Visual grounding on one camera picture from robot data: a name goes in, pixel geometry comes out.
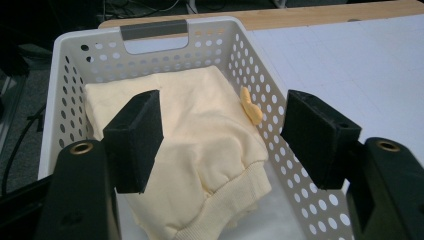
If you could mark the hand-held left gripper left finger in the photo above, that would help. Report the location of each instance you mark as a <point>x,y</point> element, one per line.
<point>133,146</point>

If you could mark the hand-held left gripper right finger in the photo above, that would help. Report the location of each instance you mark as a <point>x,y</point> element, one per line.
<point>318,140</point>

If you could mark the cream sweater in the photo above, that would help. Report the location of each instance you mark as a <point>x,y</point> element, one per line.
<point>200,133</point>

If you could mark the white perforated plastic basket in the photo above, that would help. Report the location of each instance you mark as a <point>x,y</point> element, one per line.
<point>253,80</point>

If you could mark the white table mat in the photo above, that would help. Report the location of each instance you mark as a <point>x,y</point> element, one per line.
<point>350,66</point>

